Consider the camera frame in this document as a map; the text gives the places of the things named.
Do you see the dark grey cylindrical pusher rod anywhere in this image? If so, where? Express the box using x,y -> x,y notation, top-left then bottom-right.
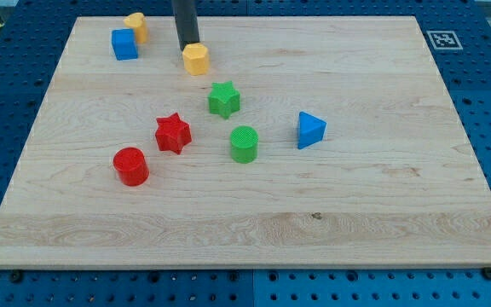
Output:
171,0 -> 200,50

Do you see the yellow hexagon block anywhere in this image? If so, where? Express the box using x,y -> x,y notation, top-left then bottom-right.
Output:
182,43 -> 210,76

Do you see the yellow heart block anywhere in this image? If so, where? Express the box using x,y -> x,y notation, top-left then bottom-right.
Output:
123,12 -> 149,43

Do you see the blue cube block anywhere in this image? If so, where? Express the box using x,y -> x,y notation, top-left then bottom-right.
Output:
111,28 -> 138,61

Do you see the green star block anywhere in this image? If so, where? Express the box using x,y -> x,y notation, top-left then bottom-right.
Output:
208,81 -> 240,119

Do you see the red star block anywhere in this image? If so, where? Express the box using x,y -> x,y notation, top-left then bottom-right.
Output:
154,113 -> 192,154

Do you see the green cylinder block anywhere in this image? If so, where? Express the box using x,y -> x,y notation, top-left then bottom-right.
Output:
229,125 -> 258,164

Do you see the red cylinder block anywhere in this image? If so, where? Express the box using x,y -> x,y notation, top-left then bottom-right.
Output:
113,147 -> 149,186

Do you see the blue triangle block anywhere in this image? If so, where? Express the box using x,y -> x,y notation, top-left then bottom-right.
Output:
297,111 -> 326,149

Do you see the light wooden board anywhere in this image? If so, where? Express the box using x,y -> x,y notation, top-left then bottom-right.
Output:
0,16 -> 491,270

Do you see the white fiducial marker tag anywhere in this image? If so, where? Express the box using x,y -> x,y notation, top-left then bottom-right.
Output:
427,30 -> 463,50

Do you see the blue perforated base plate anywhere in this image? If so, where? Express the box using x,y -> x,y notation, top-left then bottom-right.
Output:
0,0 -> 491,306

